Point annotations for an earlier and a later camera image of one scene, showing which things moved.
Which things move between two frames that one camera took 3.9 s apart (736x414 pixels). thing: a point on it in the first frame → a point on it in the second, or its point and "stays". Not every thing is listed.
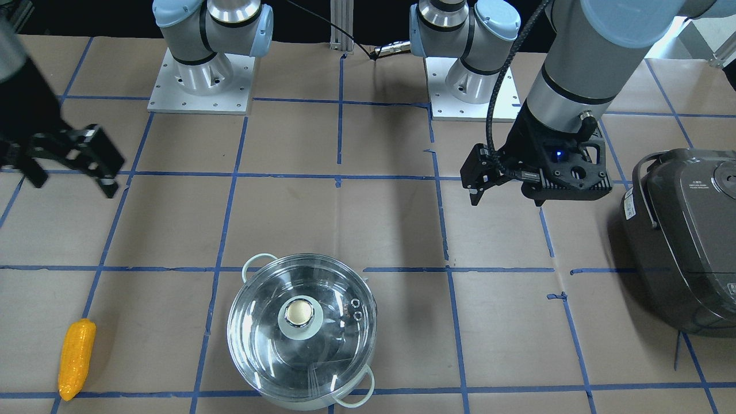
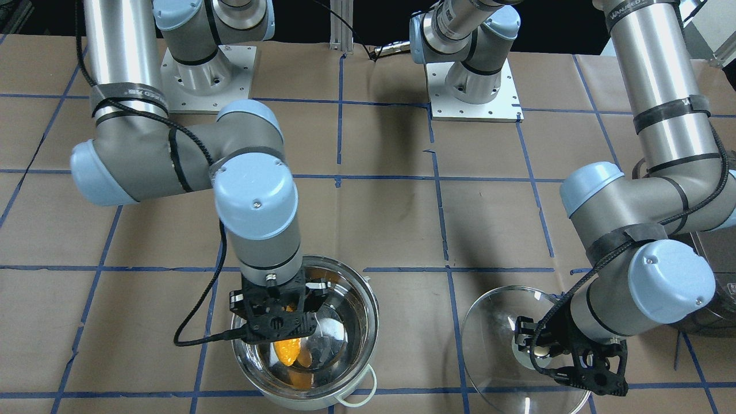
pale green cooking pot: x=301 y=331 stays
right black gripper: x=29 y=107 → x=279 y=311
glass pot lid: x=302 y=325 → x=505 y=378
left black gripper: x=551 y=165 → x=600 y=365
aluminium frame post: x=342 y=16 stays
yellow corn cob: x=76 y=356 → x=289 y=351
